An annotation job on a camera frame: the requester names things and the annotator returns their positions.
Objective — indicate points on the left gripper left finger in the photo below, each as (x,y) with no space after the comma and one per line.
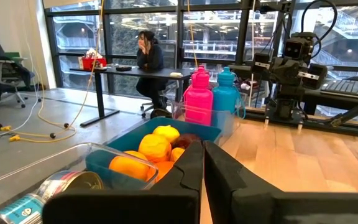
(135,205)

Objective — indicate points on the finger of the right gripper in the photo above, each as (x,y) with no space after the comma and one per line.
(261,63)
(314,76)

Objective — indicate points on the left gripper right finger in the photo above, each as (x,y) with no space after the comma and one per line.
(259,205)

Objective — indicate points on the round orange toy fruit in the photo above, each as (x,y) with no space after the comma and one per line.
(129,167)

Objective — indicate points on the red-orange toy tomato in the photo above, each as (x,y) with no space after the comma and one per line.
(163,171)

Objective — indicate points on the blue squeeze bottle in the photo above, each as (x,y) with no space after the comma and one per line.
(225,96)

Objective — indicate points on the squat orange toy pepper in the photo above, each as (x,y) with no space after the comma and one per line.
(154,148)

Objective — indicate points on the gold-lid tin can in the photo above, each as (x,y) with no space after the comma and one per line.
(73,183)

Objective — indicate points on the pink squeeze bottle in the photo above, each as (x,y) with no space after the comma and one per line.
(199,102)

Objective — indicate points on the yellow toy lemon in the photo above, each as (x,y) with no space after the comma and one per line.
(166,133)

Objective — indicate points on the dark purple toy plum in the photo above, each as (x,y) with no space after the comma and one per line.
(185,140)

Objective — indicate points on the silver-lid tin can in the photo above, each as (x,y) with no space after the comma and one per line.
(20,211)

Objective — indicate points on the black keyboard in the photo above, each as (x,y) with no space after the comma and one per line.
(343,87)

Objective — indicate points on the clear plastic bin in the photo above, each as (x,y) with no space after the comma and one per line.
(225,123)
(57,161)

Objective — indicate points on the teal plastic bin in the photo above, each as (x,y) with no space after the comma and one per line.
(197,129)

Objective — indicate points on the grey office chair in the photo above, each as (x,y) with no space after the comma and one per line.
(163,107)

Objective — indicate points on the person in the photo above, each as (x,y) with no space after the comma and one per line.
(151,59)

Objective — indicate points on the black office desk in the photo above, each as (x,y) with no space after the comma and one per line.
(141,72)

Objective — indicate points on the small black device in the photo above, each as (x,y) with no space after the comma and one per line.
(123,68)

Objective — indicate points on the red box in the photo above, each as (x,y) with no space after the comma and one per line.
(93,63)

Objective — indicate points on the grey chair with dark jacket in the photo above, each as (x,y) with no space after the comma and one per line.
(8,74)

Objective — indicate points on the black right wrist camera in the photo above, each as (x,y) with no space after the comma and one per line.
(298,48)

